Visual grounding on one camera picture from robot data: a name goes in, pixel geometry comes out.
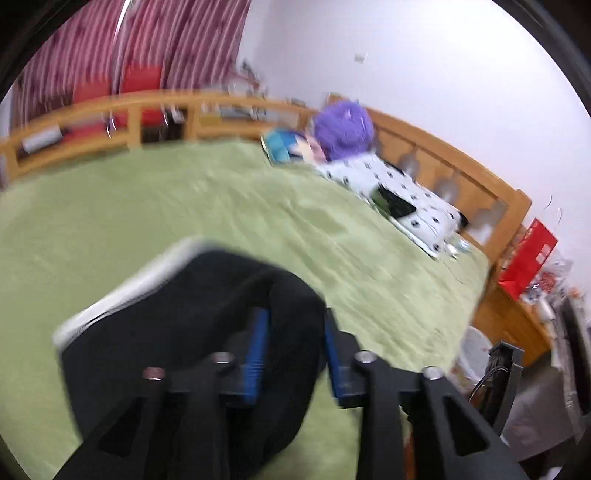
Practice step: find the white dotted pillow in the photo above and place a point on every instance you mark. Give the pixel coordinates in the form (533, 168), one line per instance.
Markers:
(421, 215)

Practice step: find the purple plush toy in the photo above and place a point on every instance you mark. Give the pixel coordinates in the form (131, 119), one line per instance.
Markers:
(344, 129)

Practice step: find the black pants with white stripe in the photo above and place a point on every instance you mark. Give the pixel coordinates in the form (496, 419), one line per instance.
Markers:
(179, 309)

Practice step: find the green bed blanket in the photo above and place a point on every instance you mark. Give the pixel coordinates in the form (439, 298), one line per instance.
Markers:
(71, 234)

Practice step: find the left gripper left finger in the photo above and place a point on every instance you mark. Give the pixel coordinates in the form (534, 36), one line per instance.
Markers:
(174, 429)

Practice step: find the red box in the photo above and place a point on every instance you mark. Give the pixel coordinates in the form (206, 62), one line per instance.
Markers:
(532, 252)

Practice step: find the red striped curtain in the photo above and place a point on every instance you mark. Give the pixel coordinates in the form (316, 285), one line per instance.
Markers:
(189, 44)

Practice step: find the white waste basket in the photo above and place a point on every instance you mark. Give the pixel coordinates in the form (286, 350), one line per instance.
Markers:
(472, 359)

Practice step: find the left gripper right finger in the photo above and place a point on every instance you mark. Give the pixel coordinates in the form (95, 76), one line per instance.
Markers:
(451, 439)

